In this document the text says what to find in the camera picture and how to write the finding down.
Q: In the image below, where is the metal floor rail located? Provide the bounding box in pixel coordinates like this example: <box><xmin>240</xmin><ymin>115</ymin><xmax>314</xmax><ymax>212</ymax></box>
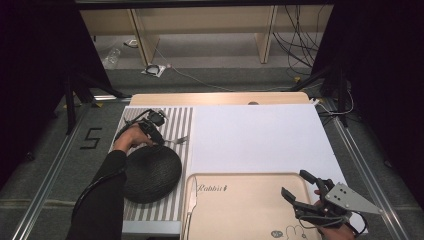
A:
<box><xmin>11</xmin><ymin>103</ymin><xmax>91</xmax><ymax>240</ymax></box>
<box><xmin>324</xmin><ymin>99</ymin><xmax>406</xmax><ymax>240</ymax></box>

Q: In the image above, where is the short white cable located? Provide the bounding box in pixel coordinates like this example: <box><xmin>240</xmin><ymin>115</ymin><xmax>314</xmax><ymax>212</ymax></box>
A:
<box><xmin>311</xmin><ymin>89</ymin><xmax>355</xmax><ymax>117</ymax></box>

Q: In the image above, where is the person's left hand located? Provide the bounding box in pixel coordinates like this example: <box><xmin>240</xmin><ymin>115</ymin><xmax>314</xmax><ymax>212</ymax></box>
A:
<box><xmin>113</xmin><ymin>124</ymin><xmax>156</xmax><ymax>154</ymax></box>

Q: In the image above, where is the black metal stand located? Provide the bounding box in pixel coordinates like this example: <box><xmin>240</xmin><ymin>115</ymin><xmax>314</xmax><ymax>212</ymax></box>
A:
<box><xmin>289</xmin><ymin>63</ymin><xmax>351</xmax><ymax>128</ymax></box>
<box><xmin>63</xmin><ymin>66</ymin><xmax>133</xmax><ymax>136</ymax></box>

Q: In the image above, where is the white packet with black ring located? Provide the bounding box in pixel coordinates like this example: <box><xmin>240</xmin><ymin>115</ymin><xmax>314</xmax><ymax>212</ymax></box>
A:
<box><xmin>141</xmin><ymin>63</ymin><xmax>167</xmax><ymax>78</ymax></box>

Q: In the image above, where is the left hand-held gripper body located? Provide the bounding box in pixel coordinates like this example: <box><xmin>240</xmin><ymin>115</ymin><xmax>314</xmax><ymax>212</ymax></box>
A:
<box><xmin>146</xmin><ymin>109</ymin><xmax>168</xmax><ymax>128</ymax></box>

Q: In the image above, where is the clear plastic bag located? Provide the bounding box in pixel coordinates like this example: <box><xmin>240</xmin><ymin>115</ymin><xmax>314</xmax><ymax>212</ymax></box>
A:
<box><xmin>101</xmin><ymin>47</ymin><xmax>122</xmax><ymax>69</ymax></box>

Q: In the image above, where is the light wooden table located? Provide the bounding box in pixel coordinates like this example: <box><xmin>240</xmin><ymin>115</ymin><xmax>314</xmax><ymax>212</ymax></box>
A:
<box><xmin>129</xmin><ymin>92</ymin><xmax>313</xmax><ymax>107</ymax></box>

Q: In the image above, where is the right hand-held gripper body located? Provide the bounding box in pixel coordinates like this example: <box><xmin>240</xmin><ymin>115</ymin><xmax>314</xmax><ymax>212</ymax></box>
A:
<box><xmin>293</xmin><ymin>182</ymin><xmax>384</xmax><ymax>231</ymax></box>

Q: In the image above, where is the beige tray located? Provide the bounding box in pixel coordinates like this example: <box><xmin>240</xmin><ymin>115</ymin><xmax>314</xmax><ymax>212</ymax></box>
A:
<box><xmin>179</xmin><ymin>172</ymin><xmax>323</xmax><ymax>240</ymax></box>

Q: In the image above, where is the silver fork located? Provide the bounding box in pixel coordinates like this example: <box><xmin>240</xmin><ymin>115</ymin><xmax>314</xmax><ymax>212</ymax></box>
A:
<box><xmin>162</xmin><ymin>134</ymin><xmax>190</xmax><ymax>146</ymax></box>

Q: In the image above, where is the white table sheet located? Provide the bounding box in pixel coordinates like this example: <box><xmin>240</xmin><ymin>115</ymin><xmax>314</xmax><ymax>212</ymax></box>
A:
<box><xmin>121</xmin><ymin>103</ymin><xmax>369</xmax><ymax>236</ymax></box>

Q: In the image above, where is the light wooden shelf unit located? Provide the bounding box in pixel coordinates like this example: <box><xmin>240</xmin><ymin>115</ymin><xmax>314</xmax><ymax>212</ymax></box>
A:
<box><xmin>79</xmin><ymin>4</ymin><xmax>334</xmax><ymax>66</ymax></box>

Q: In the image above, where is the bundle of black cables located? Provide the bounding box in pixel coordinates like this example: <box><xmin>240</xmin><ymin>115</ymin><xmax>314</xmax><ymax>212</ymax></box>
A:
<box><xmin>271</xmin><ymin>4</ymin><xmax>326</xmax><ymax>76</ymax></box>

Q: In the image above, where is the dark round plate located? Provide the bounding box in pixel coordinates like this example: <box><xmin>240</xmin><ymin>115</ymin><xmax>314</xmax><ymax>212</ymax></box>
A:
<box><xmin>122</xmin><ymin>145</ymin><xmax>183</xmax><ymax>205</ymax></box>

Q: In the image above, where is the left hand-held gripper cable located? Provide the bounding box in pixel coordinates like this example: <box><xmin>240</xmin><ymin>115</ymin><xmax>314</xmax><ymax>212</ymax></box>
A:
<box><xmin>72</xmin><ymin>109</ymin><xmax>151</xmax><ymax>214</ymax></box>

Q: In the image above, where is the black curtain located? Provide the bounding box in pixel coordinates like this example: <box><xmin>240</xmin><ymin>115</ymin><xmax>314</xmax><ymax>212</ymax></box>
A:
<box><xmin>311</xmin><ymin>0</ymin><xmax>424</xmax><ymax>201</ymax></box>
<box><xmin>0</xmin><ymin>0</ymin><xmax>113</xmax><ymax>188</ymax></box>

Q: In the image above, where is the right hand-held gripper cable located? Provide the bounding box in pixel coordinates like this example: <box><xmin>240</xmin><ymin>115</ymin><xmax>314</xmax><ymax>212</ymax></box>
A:
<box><xmin>298</xmin><ymin>213</ymin><xmax>369</xmax><ymax>238</ymax></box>

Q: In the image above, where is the hand-held gripper cable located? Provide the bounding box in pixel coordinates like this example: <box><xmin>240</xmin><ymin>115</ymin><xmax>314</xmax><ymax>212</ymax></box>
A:
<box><xmin>72</xmin><ymin>109</ymin><xmax>151</xmax><ymax>214</ymax></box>
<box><xmin>298</xmin><ymin>213</ymin><xmax>369</xmax><ymax>238</ymax></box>

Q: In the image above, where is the person's right hand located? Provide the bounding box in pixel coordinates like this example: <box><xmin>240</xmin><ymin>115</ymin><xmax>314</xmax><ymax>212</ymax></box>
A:
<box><xmin>316</xmin><ymin>223</ymin><xmax>357</xmax><ymax>240</ymax></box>

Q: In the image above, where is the long white floor cable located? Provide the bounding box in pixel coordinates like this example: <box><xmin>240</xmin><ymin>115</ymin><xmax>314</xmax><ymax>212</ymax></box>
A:
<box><xmin>153</xmin><ymin>45</ymin><xmax>298</xmax><ymax>93</ymax></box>

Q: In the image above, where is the striped placemat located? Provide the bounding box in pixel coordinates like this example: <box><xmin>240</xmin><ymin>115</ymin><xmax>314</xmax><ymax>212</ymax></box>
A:
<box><xmin>111</xmin><ymin>105</ymin><xmax>195</xmax><ymax>223</ymax></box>

